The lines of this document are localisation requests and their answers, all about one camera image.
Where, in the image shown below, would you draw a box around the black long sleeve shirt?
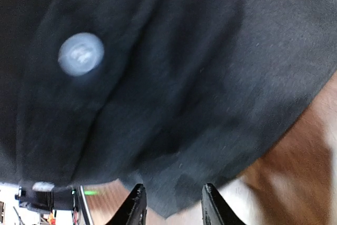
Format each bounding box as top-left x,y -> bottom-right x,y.
1,0 -> 336,217

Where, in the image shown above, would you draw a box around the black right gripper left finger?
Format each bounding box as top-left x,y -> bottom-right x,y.
106,183 -> 147,225

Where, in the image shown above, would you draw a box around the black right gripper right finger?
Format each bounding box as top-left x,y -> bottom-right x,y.
201,183 -> 245,225

